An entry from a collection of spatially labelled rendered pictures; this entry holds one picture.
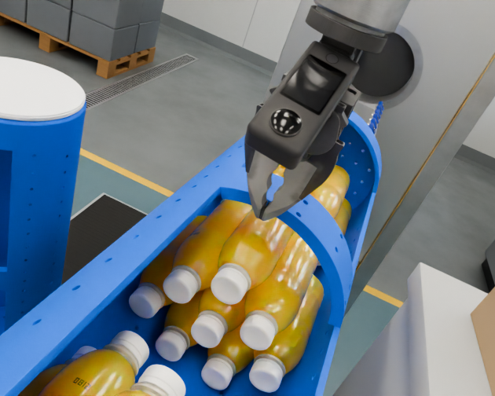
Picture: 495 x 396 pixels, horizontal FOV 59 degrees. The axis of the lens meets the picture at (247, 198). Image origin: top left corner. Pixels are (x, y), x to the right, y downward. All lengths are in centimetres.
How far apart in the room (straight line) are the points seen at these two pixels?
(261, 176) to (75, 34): 360
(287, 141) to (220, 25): 525
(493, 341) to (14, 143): 86
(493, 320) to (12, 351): 52
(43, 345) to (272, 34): 516
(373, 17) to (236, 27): 513
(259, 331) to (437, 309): 25
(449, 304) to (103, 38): 348
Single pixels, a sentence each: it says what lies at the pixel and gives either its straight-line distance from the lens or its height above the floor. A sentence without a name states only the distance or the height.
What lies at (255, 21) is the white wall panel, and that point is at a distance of 542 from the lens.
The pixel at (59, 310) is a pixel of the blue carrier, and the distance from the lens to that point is 36.
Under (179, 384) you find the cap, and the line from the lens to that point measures 39.
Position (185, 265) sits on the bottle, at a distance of 53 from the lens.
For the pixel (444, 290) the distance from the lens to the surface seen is 69.
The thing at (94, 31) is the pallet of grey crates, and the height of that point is 33.
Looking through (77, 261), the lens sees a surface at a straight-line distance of 189.
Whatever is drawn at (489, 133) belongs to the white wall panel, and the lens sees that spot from 556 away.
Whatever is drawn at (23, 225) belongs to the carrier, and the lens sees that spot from 110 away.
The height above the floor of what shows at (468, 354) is 115.
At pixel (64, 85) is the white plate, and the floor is 104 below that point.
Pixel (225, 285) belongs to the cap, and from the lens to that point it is 49.
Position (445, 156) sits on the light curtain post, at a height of 106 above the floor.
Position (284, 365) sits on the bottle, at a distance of 57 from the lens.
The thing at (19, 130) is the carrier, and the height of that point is 101.
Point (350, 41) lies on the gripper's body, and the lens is 38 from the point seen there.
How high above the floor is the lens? 149
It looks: 32 degrees down
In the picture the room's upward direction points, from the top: 22 degrees clockwise
